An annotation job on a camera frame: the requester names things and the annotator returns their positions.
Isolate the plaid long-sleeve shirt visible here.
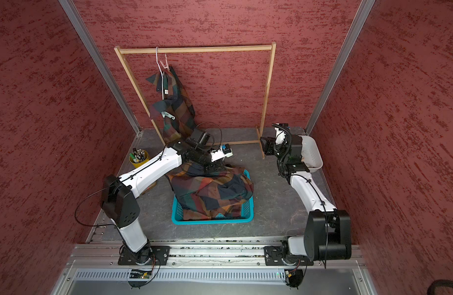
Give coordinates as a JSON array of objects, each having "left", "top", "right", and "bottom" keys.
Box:
[{"left": 166, "top": 162, "right": 255, "bottom": 221}]

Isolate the mint green clothespin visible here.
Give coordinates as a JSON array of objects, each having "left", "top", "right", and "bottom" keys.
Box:
[{"left": 161, "top": 111, "right": 176, "bottom": 120}]

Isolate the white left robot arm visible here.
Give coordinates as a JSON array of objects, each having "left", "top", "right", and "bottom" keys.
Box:
[{"left": 101, "top": 128, "right": 233, "bottom": 266}]

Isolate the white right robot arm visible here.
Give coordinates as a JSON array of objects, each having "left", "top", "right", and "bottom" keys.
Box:
[{"left": 260, "top": 124, "right": 352, "bottom": 263}]

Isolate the white plastic bin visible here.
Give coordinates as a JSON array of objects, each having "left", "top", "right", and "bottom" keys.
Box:
[{"left": 300, "top": 135, "right": 323, "bottom": 173}]

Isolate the teal plastic basket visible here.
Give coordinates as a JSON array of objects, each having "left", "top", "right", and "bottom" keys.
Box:
[{"left": 170, "top": 168, "right": 255, "bottom": 226}]

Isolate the yellow metal bucket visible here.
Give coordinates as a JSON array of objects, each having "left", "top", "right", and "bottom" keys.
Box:
[{"left": 129, "top": 148, "right": 149, "bottom": 168}]

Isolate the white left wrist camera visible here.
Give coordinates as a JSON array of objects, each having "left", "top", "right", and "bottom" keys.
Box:
[{"left": 210, "top": 144, "right": 233, "bottom": 162}]

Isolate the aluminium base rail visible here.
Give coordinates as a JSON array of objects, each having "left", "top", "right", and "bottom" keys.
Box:
[{"left": 52, "top": 237, "right": 377, "bottom": 295}]

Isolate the wooden clothes rack frame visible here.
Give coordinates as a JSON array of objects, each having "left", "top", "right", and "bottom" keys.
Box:
[{"left": 114, "top": 42, "right": 277, "bottom": 157}]

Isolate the aluminium corner post left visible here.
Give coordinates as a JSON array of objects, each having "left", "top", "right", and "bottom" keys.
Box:
[{"left": 58, "top": 0, "right": 142, "bottom": 136}]

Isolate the aluminium corner post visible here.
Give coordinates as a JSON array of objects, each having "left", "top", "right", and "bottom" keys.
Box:
[
  {"left": 58, "top": 0, "right": 142, "bottom": 136},
  {"left": 305, "top": 0, "right": 375, "bottom": 135}
]

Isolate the aluminium corner post right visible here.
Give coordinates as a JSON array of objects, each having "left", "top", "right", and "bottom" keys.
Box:
[{"left": 305, "top": 0, "right": 375, "bottom": 135}]

